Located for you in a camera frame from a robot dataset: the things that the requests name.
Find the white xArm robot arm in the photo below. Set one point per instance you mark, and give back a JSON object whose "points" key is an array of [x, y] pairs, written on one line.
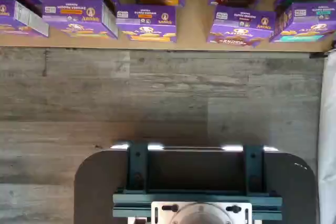
{"points": [[202, 216]]}

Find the wooden shelf board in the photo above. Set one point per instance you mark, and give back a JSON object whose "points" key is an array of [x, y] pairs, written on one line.
{"points": [[194, 24]]}

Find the purple Annie's box orange label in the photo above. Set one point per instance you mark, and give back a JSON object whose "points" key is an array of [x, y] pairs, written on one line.
{"points": [[147, 18]]}

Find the purple Annie's box brown label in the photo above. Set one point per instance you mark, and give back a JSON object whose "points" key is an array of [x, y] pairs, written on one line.
{"points": [[241, 22]]}

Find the purple Annie's hidden veggies box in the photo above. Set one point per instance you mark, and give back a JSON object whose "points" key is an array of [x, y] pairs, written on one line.
{"points": [[76, 11]]}

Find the purple Annie's box teal label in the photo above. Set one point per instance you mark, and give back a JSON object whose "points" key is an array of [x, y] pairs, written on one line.
{"points": [[307, 16]]}

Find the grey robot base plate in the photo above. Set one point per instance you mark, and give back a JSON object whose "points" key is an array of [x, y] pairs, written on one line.
{"points": [[99, 182]]}

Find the white metal mount plate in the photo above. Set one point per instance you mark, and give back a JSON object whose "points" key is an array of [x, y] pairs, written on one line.
{"points": [[157, 220]]}

